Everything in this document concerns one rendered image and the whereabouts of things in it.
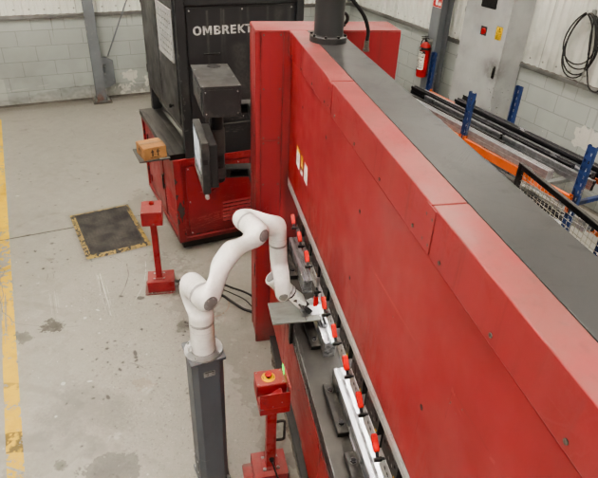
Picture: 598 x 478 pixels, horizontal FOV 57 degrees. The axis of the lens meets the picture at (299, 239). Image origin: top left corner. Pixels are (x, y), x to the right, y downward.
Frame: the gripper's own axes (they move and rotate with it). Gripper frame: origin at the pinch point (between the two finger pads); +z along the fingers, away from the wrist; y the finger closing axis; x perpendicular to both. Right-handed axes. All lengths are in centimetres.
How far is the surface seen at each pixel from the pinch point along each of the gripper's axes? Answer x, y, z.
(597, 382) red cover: -81, -176, -99
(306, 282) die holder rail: -1.7, 30.6, 9.9
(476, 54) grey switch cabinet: -264, 404, 191
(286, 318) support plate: 11.1, -3.7, -6.4
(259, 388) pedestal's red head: 41.0, -28.5, -1.1
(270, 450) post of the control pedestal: 68, -31, 40
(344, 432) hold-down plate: 9, -74, 8
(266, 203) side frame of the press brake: -8, 87, -18
